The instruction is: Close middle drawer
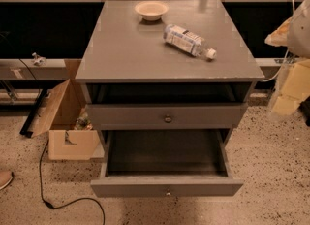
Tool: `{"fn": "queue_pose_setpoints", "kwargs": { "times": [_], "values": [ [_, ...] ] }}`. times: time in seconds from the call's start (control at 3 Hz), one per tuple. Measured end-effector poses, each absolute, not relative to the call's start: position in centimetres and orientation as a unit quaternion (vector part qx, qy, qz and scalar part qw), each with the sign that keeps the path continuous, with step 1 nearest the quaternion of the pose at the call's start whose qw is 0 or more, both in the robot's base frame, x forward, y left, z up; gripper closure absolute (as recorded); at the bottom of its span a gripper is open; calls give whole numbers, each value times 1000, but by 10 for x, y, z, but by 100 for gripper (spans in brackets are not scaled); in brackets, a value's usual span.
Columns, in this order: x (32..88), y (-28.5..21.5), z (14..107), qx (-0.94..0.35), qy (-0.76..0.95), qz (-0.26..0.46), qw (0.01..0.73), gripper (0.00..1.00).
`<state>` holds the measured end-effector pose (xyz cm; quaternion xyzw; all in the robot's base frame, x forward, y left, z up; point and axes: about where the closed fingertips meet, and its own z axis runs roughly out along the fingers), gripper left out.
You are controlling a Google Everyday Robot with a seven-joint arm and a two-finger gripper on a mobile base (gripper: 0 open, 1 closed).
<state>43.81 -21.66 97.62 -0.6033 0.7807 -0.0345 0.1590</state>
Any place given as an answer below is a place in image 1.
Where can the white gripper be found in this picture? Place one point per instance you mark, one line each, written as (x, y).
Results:
(299, 35)

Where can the grey drawer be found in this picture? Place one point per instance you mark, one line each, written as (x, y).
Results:
(154, 117)
(165, 163)

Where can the grey drawer cabinet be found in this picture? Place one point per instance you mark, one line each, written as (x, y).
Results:
(127, 61)

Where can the upper grey drawer front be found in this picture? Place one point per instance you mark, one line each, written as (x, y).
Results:
(154, 117)

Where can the clear plastic water bottle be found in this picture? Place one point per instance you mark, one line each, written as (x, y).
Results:
(188, 41)

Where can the beige bowl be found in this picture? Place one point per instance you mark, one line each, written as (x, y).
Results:
(151, 10)

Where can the open cardboard box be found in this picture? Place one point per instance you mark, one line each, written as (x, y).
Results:
(58, 116)

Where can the small clear object on ledge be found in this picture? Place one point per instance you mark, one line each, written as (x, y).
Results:
(38, 60)

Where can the black metal stand leg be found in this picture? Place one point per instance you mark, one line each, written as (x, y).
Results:
(25, 128)

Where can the shoe tip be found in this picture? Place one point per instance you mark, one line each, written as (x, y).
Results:
(6, 178)

